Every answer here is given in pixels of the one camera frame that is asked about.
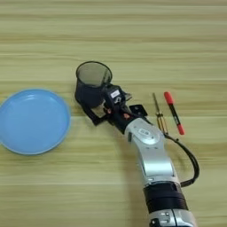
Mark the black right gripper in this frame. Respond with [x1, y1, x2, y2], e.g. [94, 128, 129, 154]
[78, 68, 142, 136]

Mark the black mesh pen cup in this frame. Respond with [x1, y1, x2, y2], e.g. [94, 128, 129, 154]
[74, 60, 114, 109]

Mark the small black and white block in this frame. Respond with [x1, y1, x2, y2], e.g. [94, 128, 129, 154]
[129, 104, 148, 119]

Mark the blue round plate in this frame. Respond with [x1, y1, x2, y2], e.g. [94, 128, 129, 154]
[0, 88, 72, 156]

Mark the red and black marker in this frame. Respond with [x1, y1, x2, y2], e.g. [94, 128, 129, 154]
[163, 90, 185, 136]

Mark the black box with white label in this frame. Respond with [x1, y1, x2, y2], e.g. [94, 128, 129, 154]
[101, 83, 129, 111]

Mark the screwdriver with amber handle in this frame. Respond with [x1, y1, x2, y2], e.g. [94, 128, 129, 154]
[152, 92, 169, 137]

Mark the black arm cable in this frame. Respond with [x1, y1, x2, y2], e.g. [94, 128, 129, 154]
[163, 132, 200, 188]

